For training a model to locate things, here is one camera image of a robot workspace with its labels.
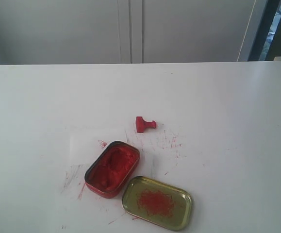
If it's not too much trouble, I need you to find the red stamp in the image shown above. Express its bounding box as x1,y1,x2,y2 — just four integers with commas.
135,116,156,133

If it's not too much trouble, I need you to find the red ink tin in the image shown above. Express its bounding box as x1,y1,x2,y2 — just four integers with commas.
84,141,140,199

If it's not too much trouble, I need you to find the white paper sheet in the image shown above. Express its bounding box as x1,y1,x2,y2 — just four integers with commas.
69,128,129,166

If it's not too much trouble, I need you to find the gold tin lid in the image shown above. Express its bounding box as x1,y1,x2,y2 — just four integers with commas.
122,176,194,231

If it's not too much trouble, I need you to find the grey cabinet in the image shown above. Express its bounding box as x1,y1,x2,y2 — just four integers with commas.
0,0,266,65

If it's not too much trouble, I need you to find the black window frame post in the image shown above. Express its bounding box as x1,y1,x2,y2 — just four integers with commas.
248,0,281,61

